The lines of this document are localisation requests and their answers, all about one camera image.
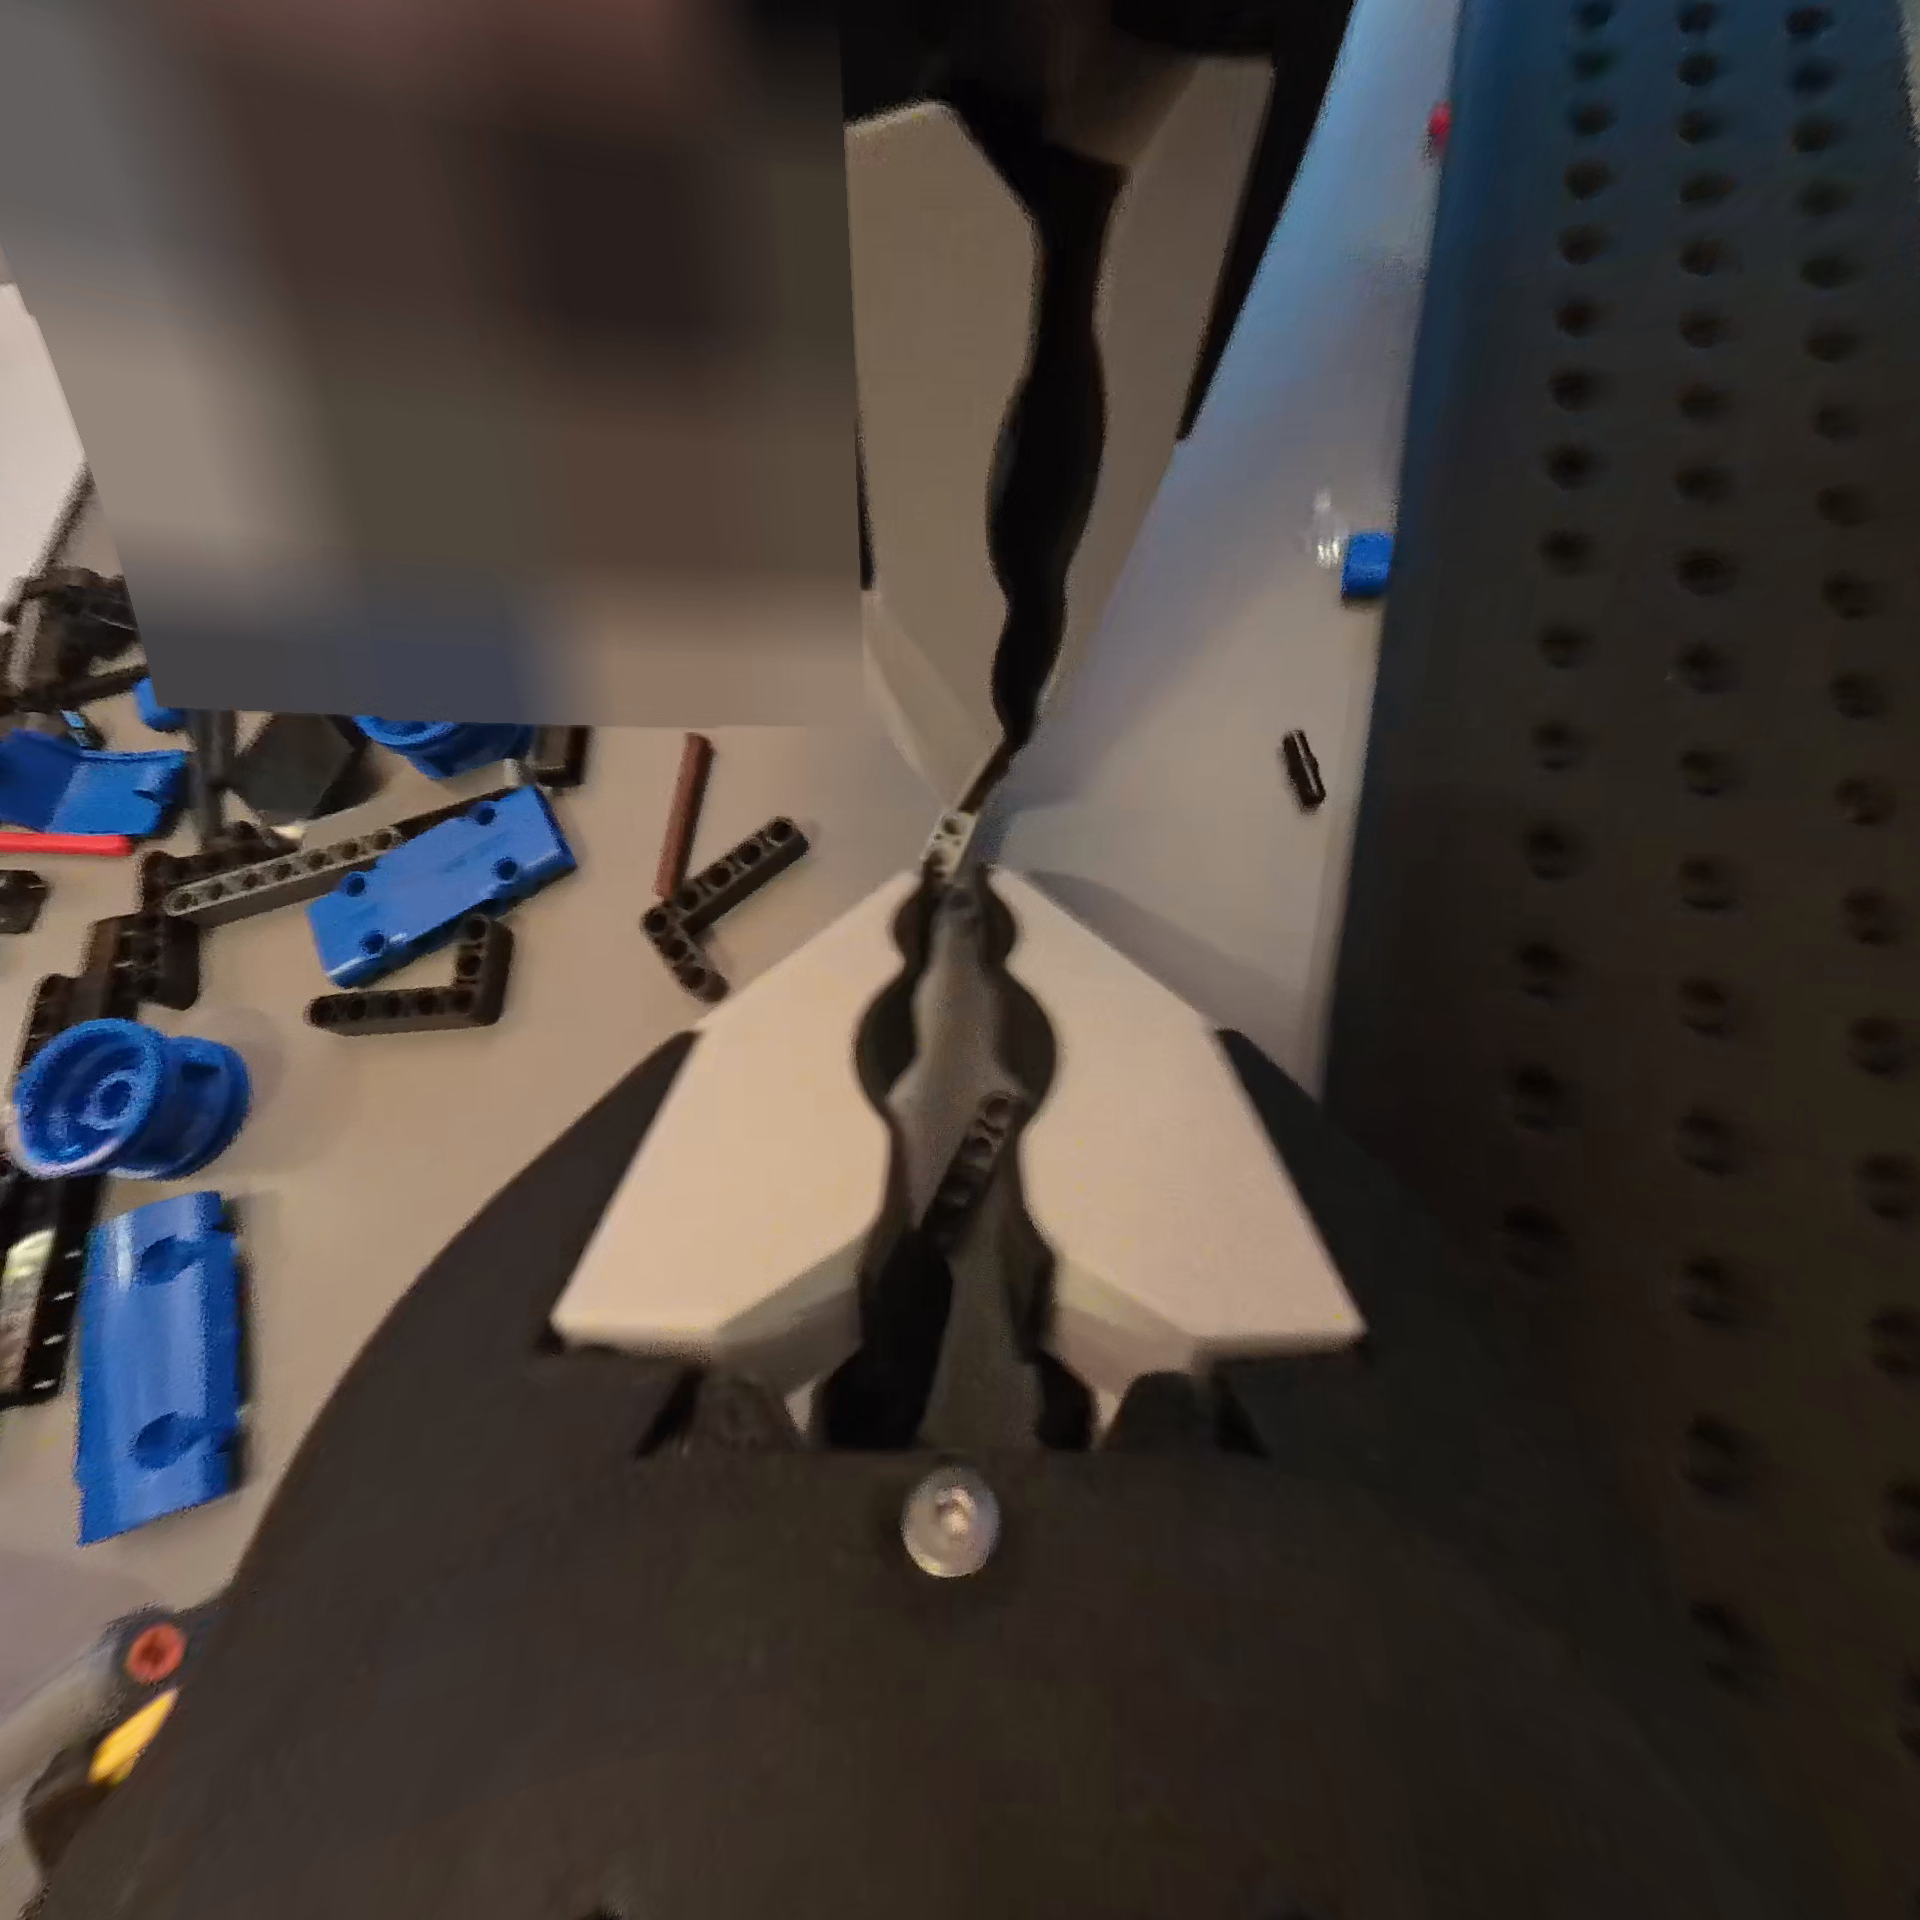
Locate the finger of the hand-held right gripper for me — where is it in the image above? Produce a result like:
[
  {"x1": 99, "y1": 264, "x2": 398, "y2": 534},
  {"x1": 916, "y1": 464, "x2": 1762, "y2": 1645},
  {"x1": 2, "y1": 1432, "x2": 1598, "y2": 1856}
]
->
[
  {"x1": 843, "y1": 94, "x2": 1041, "y2": 807},
  {"x1": 987, "y1": 56, "x2": 1279, "y2": 815}
]

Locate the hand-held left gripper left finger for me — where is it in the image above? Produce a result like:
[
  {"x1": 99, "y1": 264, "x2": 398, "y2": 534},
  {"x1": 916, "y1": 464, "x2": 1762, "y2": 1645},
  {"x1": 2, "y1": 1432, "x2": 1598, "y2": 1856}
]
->
[{"x1": 547, "y1": 873, "x2": 943, "y2": 1347}]

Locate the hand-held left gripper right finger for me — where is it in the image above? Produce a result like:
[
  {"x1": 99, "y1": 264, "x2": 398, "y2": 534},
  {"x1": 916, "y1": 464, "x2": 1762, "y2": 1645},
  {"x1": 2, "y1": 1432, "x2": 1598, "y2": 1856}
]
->
[{"x1": 978, "y1": 867, "x2": 1367, "y2": 1355}]

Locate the grey desk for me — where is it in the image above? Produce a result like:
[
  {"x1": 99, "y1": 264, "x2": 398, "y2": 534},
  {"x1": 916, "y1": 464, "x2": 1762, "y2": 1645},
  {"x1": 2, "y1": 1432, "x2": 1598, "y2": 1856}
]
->
[{"x1": 0, "y1": 0, "x2": 1465, "y2": 1711}]

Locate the black small L beam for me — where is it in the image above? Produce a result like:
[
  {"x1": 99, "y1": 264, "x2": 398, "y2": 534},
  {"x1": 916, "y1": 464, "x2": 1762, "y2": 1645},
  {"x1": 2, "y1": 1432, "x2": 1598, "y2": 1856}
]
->
[{"x1": 922, "y1": 1089, "x2": 1031, "y2": 1251}]

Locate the black large L beam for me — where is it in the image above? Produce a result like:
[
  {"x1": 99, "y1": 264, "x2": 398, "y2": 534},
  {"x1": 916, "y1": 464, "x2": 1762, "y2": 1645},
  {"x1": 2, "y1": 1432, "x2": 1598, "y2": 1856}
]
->
[{"x1": 641, "y1": 815, "x2": 813, "y2": 1003}]

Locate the brown axle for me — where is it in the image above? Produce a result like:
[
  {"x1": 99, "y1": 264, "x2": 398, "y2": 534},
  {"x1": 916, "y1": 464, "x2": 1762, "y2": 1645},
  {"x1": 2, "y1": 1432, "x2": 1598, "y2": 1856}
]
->
[{"x1": 657, "y1": 729, "x2": 715, "y2": 903}]

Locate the blue flat panel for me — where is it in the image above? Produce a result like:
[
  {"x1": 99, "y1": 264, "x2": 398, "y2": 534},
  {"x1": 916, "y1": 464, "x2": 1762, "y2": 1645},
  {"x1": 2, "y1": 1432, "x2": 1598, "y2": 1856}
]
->
[
  {"x1": 74, "y1": 1191, "x2": 252, "y2": 1548},
  {"x1": 306, "y1": 783, "x2": 580, "y2": 989}
]

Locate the blue wheel rim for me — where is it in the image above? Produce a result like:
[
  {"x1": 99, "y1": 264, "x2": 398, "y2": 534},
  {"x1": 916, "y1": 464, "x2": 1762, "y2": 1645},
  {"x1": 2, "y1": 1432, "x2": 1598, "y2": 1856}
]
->
[
  {"x1": 359, "y1": 718, "x2": 538, "y2": 783},
  {"x1": 9, "y1": 1016, "x2": 255, "y2": 1182}
]

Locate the dark grey thin beam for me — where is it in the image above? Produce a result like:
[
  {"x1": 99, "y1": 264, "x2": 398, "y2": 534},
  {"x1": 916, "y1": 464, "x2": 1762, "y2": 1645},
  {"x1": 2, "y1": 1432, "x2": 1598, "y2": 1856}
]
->
[{"x1": 161, "y1": 822, "x2": 417, "y2": 919}]

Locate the blue hinged panel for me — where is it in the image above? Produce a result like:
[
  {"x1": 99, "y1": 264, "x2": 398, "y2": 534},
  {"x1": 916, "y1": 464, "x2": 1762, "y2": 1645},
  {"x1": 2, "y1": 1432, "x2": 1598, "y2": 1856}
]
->
[{"x1": 0, "y1": 729, "x2": 195, "y2": 839}]

